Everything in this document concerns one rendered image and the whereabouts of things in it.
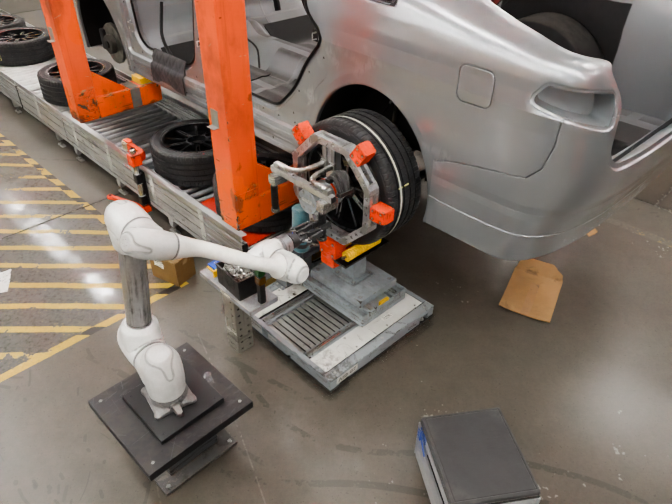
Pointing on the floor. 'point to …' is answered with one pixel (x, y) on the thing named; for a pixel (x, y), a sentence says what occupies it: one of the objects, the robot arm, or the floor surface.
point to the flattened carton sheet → (533, 289)
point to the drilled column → (238, 326)
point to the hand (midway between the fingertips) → (322, 224)
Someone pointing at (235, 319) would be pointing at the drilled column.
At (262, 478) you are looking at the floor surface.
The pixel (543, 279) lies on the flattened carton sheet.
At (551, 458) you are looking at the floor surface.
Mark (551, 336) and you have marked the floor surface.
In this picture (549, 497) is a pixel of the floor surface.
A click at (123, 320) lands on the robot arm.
